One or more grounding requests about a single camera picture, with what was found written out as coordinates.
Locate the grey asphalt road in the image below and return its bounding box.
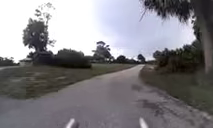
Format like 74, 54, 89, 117
0, 64, 213, 128

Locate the robot's own part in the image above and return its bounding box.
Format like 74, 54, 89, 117
65, 117, 76, 128
138, 116, 149, 128

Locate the distant tree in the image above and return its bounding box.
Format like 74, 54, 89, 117
92, 40, 114, 64

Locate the row of bushes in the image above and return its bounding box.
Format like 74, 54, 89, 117
152, 39, 206, 74

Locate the distant row of trees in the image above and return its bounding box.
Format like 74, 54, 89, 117
113, 53, 147, 65

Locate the tall leafy tree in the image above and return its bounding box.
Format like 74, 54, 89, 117
22, 2, 57, 54

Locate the grass verge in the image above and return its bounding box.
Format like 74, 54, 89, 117
138, 64, 213, 118
0, 63, 137, 100

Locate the low dark tree line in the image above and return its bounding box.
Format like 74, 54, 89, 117
0, 56, 19, 67

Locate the dark hedge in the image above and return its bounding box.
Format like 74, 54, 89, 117
32, 48, 93, 70

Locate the small pale building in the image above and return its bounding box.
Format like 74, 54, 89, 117
18, 57, 34, 66

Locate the palm tree with thick trunk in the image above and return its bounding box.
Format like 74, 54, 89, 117
139, 0, 213, 75

